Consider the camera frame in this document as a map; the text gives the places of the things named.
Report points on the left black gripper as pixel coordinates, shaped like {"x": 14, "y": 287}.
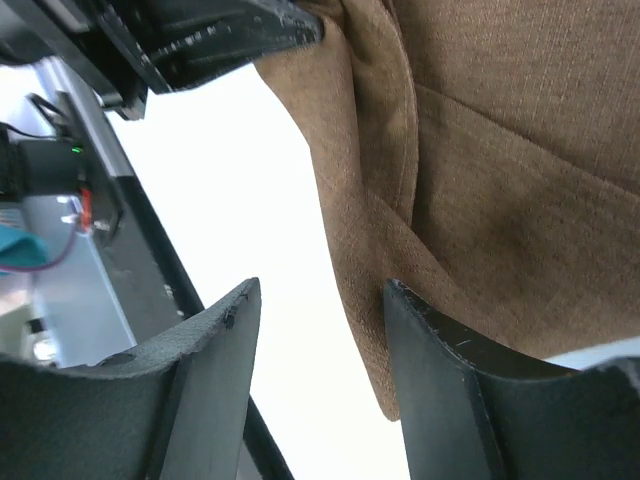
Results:
{"x": 123, "y": 49}

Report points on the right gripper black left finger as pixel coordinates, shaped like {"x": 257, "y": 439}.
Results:
{"x": 75, "y": 423}

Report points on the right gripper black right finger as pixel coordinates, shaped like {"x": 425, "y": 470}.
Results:
{"x": 472, "y": 408}

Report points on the brown cloth napkin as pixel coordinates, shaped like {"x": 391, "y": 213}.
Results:
{"x": 484, "y": 153}

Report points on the teal cloth object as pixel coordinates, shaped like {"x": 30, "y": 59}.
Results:
{"x": 21, "y": 251}

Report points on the aluminium frame rail front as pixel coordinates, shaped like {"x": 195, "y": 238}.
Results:
{"x": 54, "y": 75}

